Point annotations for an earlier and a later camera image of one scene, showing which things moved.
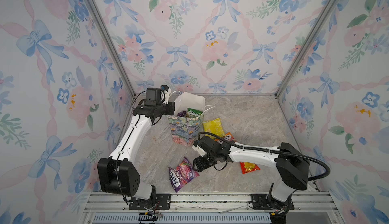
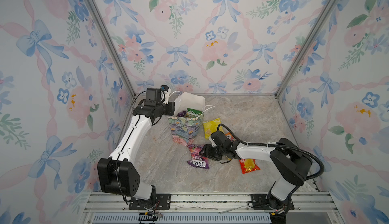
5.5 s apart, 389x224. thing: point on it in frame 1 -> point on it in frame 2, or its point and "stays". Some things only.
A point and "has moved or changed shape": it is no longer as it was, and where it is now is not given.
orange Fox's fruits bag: x=228 y=136 stays
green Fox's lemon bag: x=192 y=113 stays
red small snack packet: x=248 y=166 stays
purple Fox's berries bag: x=182 y=174 has moved or changed shape
